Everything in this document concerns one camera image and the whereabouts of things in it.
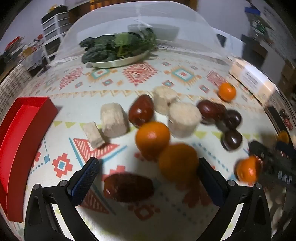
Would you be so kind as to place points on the white tissue box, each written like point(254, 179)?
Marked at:
point(252, 80)

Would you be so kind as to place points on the large dark red jujube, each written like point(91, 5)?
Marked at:
point(128, 187)

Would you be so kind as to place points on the white appliance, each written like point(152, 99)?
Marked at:
point(231, 45)

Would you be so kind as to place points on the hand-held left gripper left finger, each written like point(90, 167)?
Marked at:
point(86, 178)

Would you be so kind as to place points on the small orange kumquat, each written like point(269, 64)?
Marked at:
point(283, 136)

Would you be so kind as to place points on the white drawer cabinet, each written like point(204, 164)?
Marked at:
point(54, 30)

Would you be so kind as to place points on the red rectangular box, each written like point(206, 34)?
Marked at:
point(20, 139)

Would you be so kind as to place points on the black box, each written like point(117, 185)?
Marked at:
point(254, 48)

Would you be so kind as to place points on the patterned tablecloth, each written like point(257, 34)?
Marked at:
point(69, 111)

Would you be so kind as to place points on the white mesh food cover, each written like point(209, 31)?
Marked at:
point(76, 37)

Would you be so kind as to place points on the beige cylindrical food chunk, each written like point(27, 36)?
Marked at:
point(183, 119)
point(164, 98)
point(114, 120)

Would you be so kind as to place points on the water bottle with blue top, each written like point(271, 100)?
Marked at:
point(259, 23)

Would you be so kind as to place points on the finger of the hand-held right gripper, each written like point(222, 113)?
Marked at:
point(257, 149)
point(284, 148)

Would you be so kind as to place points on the dark brown water chestnut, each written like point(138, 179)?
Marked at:
point(233, 118)
point(231, 139)

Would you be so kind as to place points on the green spinach bunch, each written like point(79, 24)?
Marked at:
point(111, 47)

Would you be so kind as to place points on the small beige wedge chunk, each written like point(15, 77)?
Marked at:
point(93, 134)

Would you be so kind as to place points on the round metal plate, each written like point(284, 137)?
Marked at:
point(120, 62)

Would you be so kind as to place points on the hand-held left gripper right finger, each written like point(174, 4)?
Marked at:
point(211, 183)

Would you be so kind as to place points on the large orange mandarin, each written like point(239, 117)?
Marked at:
point(152, 139)
point(178, 162)

